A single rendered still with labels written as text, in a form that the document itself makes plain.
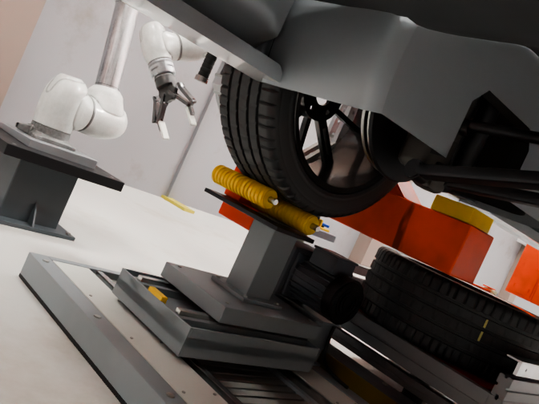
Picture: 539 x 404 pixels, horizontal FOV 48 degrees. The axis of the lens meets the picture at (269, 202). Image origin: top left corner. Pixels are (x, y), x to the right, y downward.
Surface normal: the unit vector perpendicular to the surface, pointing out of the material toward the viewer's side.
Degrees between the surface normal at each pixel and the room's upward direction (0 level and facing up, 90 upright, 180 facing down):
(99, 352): 90
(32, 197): 90
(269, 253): 90
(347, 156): 58
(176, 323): 90
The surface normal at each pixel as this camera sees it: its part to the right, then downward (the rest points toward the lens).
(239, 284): -0.67, -0.27
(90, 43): 0.66, 0.33
